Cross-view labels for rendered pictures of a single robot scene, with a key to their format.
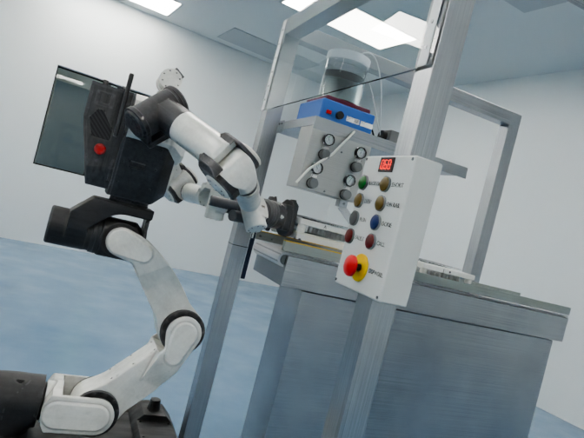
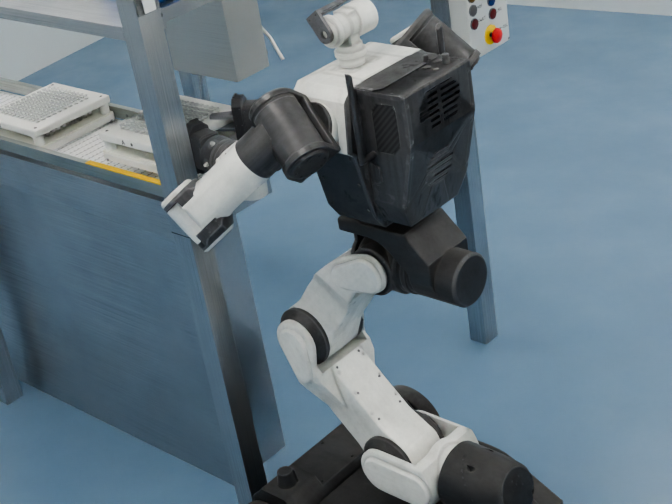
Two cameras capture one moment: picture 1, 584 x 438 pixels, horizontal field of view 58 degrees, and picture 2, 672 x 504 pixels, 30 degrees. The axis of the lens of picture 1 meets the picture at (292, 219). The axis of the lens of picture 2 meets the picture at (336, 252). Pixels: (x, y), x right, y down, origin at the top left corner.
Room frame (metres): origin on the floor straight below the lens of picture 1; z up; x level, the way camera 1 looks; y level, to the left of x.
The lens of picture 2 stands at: (2.56, 2.59, 2.09)
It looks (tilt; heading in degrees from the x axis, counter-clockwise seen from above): 29 degrees down; 249
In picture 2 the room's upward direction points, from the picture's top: 10 degrees counter-clockwise
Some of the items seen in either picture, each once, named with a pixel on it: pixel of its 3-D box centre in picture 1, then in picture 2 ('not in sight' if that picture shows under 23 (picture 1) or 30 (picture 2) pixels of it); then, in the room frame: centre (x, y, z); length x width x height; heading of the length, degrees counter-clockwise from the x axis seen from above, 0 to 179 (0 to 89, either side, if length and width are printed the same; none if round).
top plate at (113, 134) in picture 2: (317, 225); (170, 123); (1.89, -0.09, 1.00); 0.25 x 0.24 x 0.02; 23
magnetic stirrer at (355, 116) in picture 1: (335, 116); not in sight; (1.83, -0.06, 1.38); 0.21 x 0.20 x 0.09; 23
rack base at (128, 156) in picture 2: (314, 238); (175, 142); (1.89, -0.09, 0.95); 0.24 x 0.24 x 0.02; 23
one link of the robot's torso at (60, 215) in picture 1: (99, 224); (414, 252); (1.62, 0.56, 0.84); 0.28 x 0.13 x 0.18; 113
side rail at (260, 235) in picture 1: (402, 268); (12, 145); (2.20, -0.50, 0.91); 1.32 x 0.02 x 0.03; 113
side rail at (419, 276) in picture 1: (444, 282); (93, 105); (1.95, -0.60, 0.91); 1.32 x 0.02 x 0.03; 113
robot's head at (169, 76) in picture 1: (168, 85); (349, 28); (1.65, 0.48, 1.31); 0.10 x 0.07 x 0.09; 22
